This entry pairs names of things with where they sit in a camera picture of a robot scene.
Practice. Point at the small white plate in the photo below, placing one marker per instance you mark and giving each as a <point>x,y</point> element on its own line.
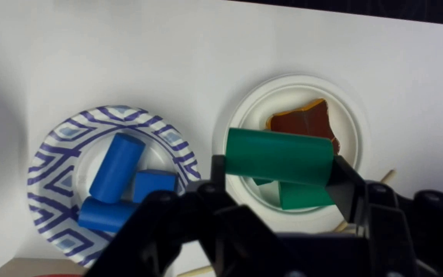
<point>252,101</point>

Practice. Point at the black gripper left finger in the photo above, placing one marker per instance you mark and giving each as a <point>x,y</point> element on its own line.
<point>180,235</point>

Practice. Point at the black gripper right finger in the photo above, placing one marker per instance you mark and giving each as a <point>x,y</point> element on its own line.
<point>411,235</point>

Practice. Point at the blue patterned paper plate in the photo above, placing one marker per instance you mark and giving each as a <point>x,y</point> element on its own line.
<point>57,154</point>

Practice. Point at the thin wooden stick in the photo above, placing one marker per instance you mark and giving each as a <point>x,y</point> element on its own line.
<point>386,175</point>

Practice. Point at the blue cylinder block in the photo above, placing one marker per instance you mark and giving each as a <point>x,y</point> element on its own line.
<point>115,166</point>
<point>103,215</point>

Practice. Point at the brown toy steak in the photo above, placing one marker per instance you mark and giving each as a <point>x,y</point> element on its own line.
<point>303,123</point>

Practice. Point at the green cylinder block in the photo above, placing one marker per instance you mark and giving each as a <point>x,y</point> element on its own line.
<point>303,197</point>
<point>277,155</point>

